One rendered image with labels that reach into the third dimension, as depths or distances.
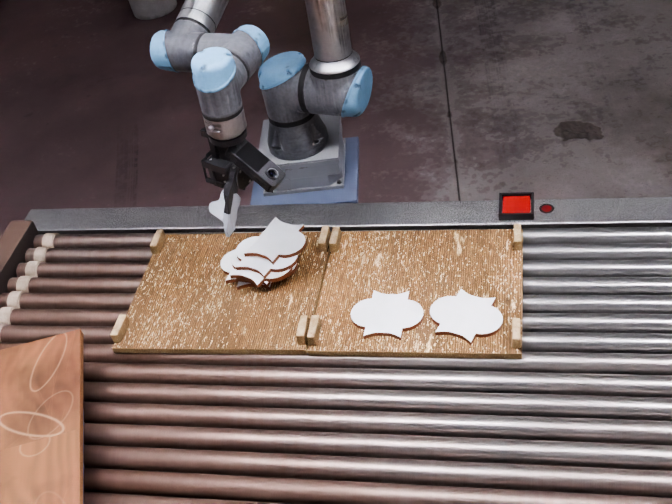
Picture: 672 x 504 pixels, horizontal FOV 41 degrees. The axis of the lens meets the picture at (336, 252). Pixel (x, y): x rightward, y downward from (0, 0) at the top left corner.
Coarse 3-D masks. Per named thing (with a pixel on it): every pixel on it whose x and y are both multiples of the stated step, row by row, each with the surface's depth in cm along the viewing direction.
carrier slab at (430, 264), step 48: (384, 240) 194; (432, 240) 191; (480, 240) 189; (336, 288) 185; (384, 288) 183; (432, 288) 181; (480, 288) 179; (336, 336) 175; (384, 336) 173; (432, 336) 171
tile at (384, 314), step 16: (368, 304) 179; (384, 304) 178; (400, 304) 177; (416, 304) 177; (352, 320) 176; (368, 320) 176; (384, 320) 175; (400, 320) 174; (416, 320) 174; (368, 336) 173; (400, 336) 171
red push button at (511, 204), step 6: (504, 198) 199; (510, 198) 199; (516, 198) 198; (522, 198) 198; (528, 198) 198; (504, 204) 197; (510, 204) 197; (516, 204) 197; (522, 204) 197; (528, 204) 196; (504, 210) 196; (510, 210) 196; (516, 210) 195; (522, 210) 195; (528, 210) 195
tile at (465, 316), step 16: (432, 304) 176; (448, 304) 175; (464, 304) 175; (480, 304) 174; (432, 320) 174; (448, 320) 172; (464, 320) 172; (480, 320) 171; (496, 320) 170; (464, 336) 169; (480, 336) 169
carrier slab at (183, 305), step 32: (160, 256) 202; (192, 256) 200; (320, 256) 193; (160, 288) 194; (192, 288) 192; (224, 288) 191; (256, 288) 189; (288, 288) 187; (320, 288) 187; (160, 320) 186; (192, 320) 185; (224, 320) 183; (256, 320) 182; (288, 320) 180; (128, 352) 183; (160, 352) 181; (192, 352) 180; (224, 352) 178; (256, 352) 177; (288, 352) 175
